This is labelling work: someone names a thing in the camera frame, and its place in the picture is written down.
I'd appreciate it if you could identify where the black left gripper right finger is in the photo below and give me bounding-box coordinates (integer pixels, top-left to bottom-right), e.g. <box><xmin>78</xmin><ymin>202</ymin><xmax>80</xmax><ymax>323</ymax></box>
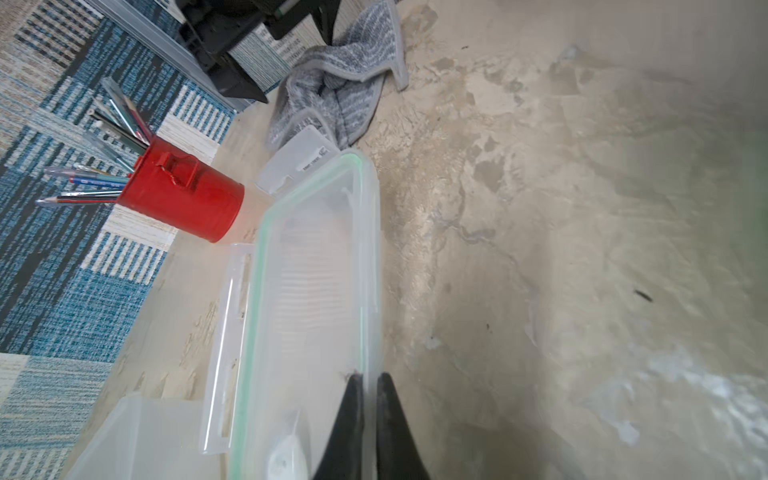
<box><xmin>376</xmin><ymin>373</ymin><xmax>430</xmax><ymax>480</ymax></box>

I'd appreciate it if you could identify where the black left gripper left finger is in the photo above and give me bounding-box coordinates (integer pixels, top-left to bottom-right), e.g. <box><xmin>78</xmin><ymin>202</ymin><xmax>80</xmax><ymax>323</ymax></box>
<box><xmin>313</xmin><ymin>373</ymin><xmax>365</xmax><ymax>480</ymax></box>

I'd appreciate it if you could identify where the clear lid green rim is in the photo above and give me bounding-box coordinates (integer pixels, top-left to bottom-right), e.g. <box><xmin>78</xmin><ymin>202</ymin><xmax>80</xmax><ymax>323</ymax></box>
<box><xmin>199</xmin><ymin>127</ymin><xmax>382</xmax><ymax>479</ymax></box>

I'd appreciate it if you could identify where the grey striped cloth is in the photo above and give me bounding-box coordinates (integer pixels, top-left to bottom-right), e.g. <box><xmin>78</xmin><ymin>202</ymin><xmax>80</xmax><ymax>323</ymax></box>
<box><xmin>266</xmin><ymin>1</ymin><xmax>409</xmax><ymax>152</ymax></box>

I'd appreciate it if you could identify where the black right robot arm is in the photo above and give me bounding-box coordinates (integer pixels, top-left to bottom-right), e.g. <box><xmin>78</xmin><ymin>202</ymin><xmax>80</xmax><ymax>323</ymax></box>
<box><xmin>175</xmin><ymin>0</ymin><xmax>341</xmax><ymax>103</ymax></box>

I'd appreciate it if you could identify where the red pencil cup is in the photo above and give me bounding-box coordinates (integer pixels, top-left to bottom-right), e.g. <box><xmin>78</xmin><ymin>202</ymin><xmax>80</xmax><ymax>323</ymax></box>
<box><xmin>117</xmin><ymin>136</ymin><xmax>245</xmax><ymax>243</ymax></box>

